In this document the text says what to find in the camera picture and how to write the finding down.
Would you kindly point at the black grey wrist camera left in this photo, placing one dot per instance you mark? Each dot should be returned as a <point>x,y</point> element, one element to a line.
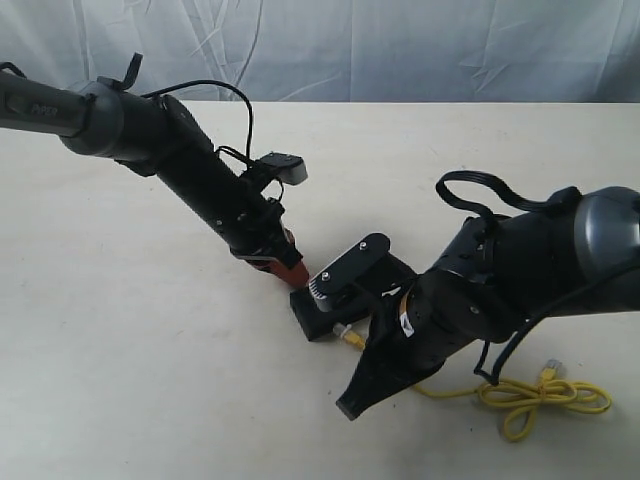
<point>287,168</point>

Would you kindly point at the white wrinkled backdrop curtain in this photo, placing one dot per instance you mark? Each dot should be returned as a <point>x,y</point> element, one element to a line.
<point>339,51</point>

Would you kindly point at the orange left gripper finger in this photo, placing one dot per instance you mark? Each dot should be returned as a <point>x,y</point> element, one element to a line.
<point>283,260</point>

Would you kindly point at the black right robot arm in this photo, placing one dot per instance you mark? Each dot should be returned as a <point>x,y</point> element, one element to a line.
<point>495,287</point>

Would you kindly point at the black network adapter box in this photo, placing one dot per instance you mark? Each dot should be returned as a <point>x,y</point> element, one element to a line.
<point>320,320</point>

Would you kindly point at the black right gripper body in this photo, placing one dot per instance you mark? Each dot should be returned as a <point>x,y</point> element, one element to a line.
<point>414,334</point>

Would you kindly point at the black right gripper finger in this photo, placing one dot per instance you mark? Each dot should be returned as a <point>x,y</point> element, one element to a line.
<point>381,372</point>

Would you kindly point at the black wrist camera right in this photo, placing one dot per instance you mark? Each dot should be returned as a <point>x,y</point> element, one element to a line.
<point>367,267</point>

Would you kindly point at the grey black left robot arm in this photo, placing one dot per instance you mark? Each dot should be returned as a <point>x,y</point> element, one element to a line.
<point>154,134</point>

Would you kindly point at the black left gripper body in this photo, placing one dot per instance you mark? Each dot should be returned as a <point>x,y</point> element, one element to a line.
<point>224,188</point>

